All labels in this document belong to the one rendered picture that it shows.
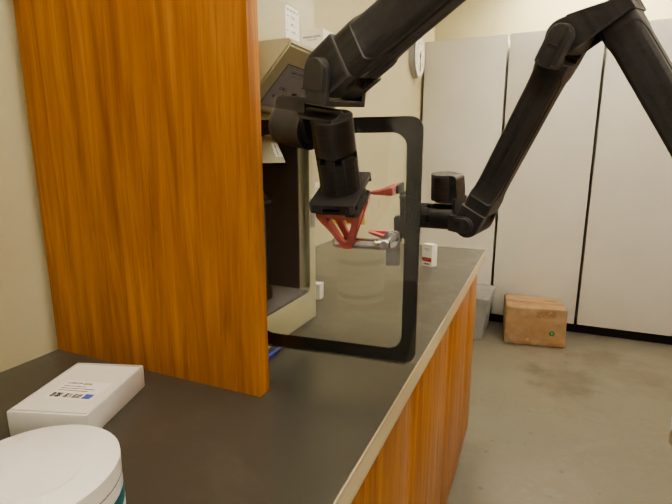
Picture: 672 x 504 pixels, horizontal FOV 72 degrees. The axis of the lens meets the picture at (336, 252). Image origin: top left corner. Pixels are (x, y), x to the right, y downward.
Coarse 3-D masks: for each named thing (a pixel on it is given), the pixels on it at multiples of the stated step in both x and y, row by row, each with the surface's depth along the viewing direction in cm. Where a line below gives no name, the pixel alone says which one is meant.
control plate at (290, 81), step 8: (288, 64) 76; (288, 72) 78; (296, 72) 80; (280, 80) 78; (288, 80) 80; (296, 80) 82; (272, 88) 78; (280, 88) 80; (288, 88) 82; (296, 88) 84; (264, 96) 79; (264, 104) 81; (272, 104) 83
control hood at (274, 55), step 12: (264, 48) 74; (276, 48) 73; (288, 48) 72; (300, 48) 75; (312, 48) 79; (264, 60) 74; (276, 60) 73; (288, 60) 75; (300, 60) 78; (264, 72) 74; (276, 72) 75; (264, 84) 76; (264, 108) 82
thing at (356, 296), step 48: (384, 144) 71; (288, 192) 78; (384, 192) 73; (288, 240) 80; (288, 288) 82; (336, 288) 79; (384, 288) 76; (288, 336) 83; (336, 336) 80; (384, 336) 78
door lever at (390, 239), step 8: (392, 232) 73; (336, 240) 72; (360, 240) 70; (368, 240) 70; (376, 240) 70; (384, 240) 69; (392, 240) 72; (360, 248) 71; (368, 248) 70; (376, 248) 70; (384, 248) 69
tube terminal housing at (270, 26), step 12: (264, 0) 84; (276, 0) 88; (288, 0) 92; (300, 0) 96; (312, 0) 101; (264, 12) 85; (276, 12) 88; (300, 12) 97; (312, 12) 101; (264, 24) 85; (276, 24) 89; (300, 24) 97; (312, 24) 102; (264, 36) 85; (276, 36) 89; (300, 36) 97
